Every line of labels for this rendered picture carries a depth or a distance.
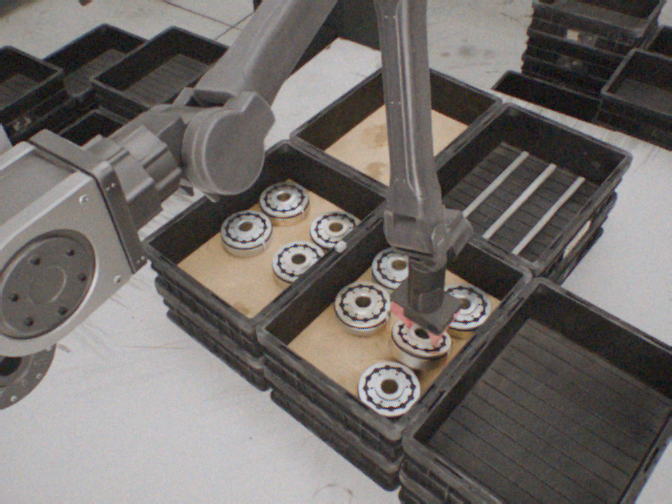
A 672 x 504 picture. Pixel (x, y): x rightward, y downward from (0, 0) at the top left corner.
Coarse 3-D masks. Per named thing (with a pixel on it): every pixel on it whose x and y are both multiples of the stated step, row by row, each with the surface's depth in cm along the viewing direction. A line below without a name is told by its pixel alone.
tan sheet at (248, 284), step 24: (312, 216) 143; (216, 240) 139; (288, 240) 139; (192, 264) 135; (216, 264) 135; (240, 264) 135; (264, 264) 134; (216, 288) 131; (240, 288) 131; (264, 288) 130
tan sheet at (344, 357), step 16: (368, 272) 132; (448, 272) 132; (496, 304) 126; (320, 320) 125; (304, 336) 123; (320, 336) 123; (336, 336) 123; (352, 336) 122; (368, 336) 122; (384, 336) 122; (304, 352) 121; (320, 352) 120; (336, 352) 120; (352, 352) 120; (368, 352) 120; (384, 352) 120; (320, 368) 118; (336, 368) 118; (352, 368) 118; (352, 384) 116
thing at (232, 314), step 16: (288, 144) 143; (320, 160) 140; (352, 176) 136; (384, 192) 133; (192, 208) 131; (384, 208) 130; (176, 224) 129; (368, 224) 127; (144, 240) 126; (160, 256) 123; (176, 272) 121; (304, 272) 120; (192, 288) 119; (288, 288) 118; (208, 304) 119; (272, 304) 115; (240, 320) 113; (256, 320) 113
